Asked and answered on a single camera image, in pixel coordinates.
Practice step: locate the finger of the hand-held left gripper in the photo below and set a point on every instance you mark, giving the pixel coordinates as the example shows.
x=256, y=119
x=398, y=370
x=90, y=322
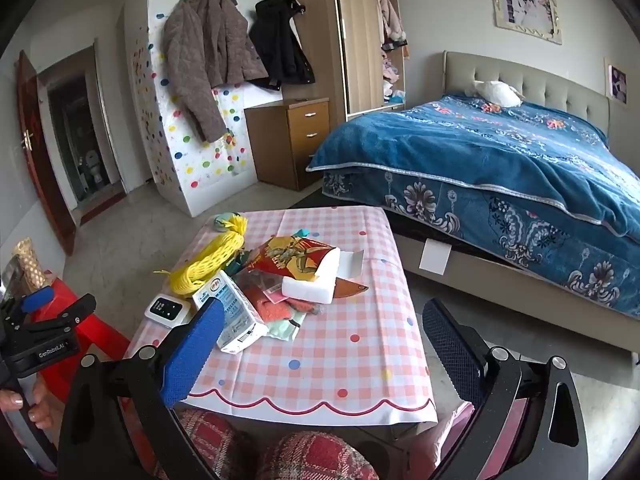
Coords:
x=37, y=299
x=75, y=310

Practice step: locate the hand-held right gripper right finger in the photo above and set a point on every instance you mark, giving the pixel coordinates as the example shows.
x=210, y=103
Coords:
x=450, y=347

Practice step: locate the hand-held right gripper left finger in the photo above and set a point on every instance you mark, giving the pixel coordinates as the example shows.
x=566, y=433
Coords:
x=192, y=355

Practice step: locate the white milk carton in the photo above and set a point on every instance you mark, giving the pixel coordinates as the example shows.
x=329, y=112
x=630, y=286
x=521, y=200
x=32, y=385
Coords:
x=235, y=310

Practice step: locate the yellow foam net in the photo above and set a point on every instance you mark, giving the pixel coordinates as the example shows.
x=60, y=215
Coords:
x=210, y=260

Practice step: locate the pink bagged trash bin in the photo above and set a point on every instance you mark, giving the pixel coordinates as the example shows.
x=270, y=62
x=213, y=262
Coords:
x=440, y=447

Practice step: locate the red snack packet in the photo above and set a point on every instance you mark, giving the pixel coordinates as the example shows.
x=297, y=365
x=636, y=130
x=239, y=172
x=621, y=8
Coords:
x=285, y=260

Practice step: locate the person's left hand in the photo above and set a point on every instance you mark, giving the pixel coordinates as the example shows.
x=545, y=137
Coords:
x=42, y=410

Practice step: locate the beige patterned bag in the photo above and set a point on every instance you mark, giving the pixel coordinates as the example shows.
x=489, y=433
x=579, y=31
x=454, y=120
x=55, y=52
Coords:
x=27, y=265

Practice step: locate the red plastic stool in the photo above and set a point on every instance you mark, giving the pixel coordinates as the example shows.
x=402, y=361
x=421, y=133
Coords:
x=100, y=340

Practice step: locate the white small device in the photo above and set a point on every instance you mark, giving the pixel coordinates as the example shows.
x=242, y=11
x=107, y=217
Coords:
x=167, y=310

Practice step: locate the person's left leg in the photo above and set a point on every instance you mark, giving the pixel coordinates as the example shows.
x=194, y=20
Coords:
x=210, y=440

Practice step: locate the person's leg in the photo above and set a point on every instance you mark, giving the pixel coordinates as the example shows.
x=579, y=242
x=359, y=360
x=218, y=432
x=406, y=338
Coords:
x=315, y=460
x=210, y=440

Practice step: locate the white paper tag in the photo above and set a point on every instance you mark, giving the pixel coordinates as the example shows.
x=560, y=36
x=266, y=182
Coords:
x=435, y=257

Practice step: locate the orange cloth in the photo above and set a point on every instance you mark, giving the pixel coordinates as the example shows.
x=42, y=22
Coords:
x=272, y=310

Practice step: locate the pale green wrapper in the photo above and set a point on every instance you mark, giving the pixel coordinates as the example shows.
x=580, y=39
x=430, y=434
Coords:
x=282, y=330

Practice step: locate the pink checkered tablecloth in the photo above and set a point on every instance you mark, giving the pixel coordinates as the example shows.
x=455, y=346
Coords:
x=340, y=340

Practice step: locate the dark red door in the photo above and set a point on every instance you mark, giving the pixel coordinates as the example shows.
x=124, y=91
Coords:
x=40, y=170

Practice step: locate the white paper box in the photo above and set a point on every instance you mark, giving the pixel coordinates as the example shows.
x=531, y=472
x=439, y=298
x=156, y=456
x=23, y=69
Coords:
x=350, y=262

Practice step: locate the white foam block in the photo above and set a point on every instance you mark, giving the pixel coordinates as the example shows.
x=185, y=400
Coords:
x=312, y=290

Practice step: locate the white toilet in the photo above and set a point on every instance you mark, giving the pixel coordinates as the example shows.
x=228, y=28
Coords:
x=94, y=165

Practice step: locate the blue floral bedspread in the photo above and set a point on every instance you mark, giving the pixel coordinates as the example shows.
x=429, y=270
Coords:
x=440, y=200

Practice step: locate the person's right leg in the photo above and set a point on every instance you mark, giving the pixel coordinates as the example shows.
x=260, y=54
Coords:
x=315, y=460

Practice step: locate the white dotted cabinet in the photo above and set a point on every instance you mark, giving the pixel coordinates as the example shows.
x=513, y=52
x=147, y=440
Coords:
x=200, y=160

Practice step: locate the blue plush blanket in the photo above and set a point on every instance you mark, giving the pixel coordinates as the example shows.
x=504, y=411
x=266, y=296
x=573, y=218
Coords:
x=450, y=140

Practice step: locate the wooden nightstand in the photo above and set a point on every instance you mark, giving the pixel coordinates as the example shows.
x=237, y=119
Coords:
x=305, y=135

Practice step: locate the white pillow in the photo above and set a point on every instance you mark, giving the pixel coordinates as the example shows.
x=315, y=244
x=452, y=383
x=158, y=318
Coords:
x=495, y=92

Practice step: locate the pile of clothes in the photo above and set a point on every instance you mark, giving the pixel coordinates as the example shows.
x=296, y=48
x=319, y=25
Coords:
x=392, y=80

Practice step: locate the beige upholstered bed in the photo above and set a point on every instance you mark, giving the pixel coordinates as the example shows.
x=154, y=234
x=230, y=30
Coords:
x=550, y=80

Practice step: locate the brown quilted jacket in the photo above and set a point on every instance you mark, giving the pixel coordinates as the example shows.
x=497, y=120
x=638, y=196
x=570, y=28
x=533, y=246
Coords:
x=210, y=45

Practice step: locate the black jacket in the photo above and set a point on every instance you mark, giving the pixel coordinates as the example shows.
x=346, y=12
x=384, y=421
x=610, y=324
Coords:
x=280, y=45

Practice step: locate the wooden wardrobe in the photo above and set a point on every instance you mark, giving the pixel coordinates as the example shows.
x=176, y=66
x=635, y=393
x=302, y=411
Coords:
x=360, y=35

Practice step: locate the pink hanging garment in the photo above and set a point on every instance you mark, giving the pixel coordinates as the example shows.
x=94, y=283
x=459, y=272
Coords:
x=387, y=15

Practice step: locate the small wall picture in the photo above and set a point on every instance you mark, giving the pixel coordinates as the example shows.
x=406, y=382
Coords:
x=617, y=82

